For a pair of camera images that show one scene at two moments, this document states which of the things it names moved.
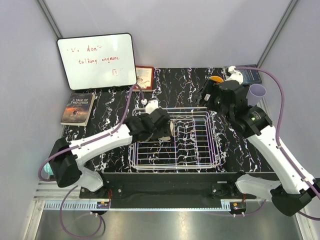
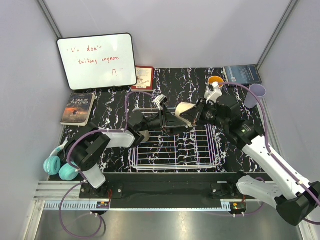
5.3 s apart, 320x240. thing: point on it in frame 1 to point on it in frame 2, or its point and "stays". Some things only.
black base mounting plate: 173,185 stays
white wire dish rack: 195,143 stays
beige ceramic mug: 168,138 to 181,107
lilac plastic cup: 255,93 stays
